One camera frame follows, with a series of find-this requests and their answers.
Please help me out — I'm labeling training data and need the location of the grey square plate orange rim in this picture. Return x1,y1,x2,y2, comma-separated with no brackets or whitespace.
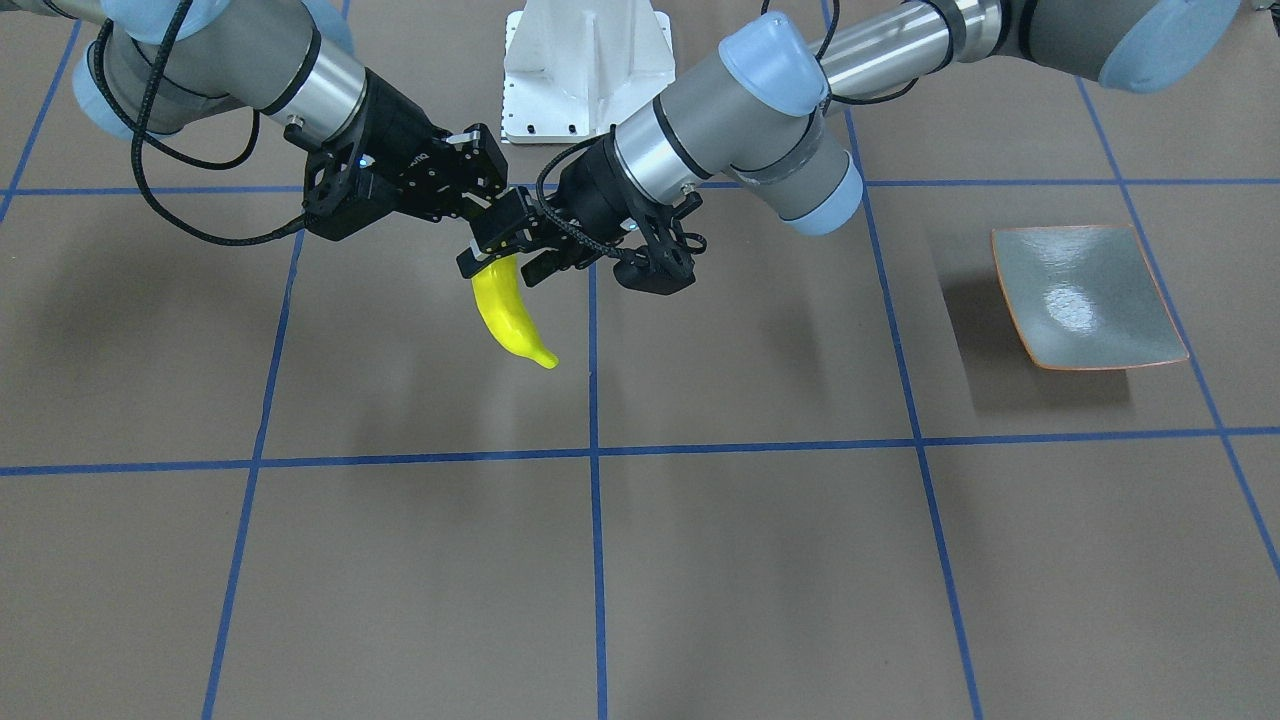
989,225,1189,372

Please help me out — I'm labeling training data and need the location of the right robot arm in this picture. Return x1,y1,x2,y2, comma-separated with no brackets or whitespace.
3,1,507,240

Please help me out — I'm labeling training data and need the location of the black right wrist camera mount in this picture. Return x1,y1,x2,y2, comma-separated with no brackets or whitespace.
302,143,401,242

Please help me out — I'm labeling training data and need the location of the bright yellow banana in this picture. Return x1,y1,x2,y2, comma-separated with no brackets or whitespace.
470,256,561,370

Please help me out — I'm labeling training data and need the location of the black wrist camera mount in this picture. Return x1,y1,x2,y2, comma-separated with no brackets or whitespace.
613,191,707,296
302,143,401,242

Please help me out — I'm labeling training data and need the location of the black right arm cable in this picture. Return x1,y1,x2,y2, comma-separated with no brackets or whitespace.
90,0,332,247

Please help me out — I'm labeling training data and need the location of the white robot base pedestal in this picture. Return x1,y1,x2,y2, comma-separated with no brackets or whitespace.
500,1,676,143

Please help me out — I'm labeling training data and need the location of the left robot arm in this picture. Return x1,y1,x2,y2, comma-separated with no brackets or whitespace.
457,1,1240,295

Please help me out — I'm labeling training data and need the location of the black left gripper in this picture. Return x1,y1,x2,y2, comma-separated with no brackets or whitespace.
456,135,655,288

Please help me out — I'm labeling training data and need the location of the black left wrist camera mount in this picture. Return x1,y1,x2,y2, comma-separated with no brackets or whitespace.
613,191,707,296

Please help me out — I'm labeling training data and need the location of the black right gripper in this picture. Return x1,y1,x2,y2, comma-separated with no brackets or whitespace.
340,70,508,223

